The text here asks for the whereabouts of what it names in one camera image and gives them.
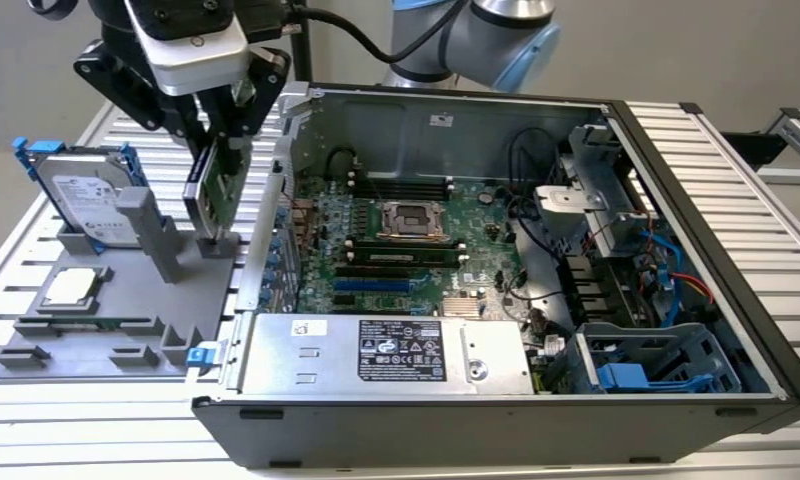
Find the CPU socket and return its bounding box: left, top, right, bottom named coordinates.
left=371, top=199, right=450, bottom=241

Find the black stand post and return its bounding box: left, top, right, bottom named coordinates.
left=290, top=29, right=315, bottom=84

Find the green RAM stick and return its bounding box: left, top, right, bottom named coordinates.
left=49, top=317, right=132, bottom=334

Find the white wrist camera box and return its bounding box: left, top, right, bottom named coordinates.
left=123, top=0, right=252, bottom=97

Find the grey power supply unit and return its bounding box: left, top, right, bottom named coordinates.
left=239, top=313, right=535, bottom=396

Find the red and yellow wire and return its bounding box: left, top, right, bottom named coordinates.
left=673, top=272, right=717, bottom=306

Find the RAM stick with white label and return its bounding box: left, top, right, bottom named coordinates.
left=346, top=248, right=468, bottom=266

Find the silver CPU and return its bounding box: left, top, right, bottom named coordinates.
left=43, top=268, right=105, bottom=306

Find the open black PC case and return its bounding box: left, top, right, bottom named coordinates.
left=191, top=80, right=800, bottom=470

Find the hard disk in blue carrier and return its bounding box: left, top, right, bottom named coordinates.
left=12, top=137, right=150, bottom=252

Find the green motherboard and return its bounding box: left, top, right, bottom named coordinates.
left=292, top=174, right=528, bottom=319

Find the silver metal drive bracket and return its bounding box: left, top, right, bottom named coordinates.
left=531, top=124, right=662, bottom=259

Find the silver chipset heatsink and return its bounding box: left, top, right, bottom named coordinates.
left=443, top=298, right=486, bottom=319

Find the green graphics card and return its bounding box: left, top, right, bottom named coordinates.
left=182, top=82, right=255, bottom=242

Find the grey parts rack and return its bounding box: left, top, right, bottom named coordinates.
left=0, top=187, right=252, bottom=384

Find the blue plastic disk carrier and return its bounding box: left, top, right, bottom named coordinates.
left=593, top=362, right=717, bottom=396

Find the blue case latch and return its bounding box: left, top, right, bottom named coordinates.
left=186, top=346, right=214, bottom=375

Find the blue expansion slot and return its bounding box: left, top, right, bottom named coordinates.
left=335, top=279, right=423, bottom=296

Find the grey metal disk bay cage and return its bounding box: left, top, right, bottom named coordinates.
left=545, top=322, right=743, bottom=396

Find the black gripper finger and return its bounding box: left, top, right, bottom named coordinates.
left=72, top=42, right=215, bottom=151
left=223, top=47, right=294, bottom=150

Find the black expansion slot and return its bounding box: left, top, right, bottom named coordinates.
left=336, top=264, right=442, bottom=281

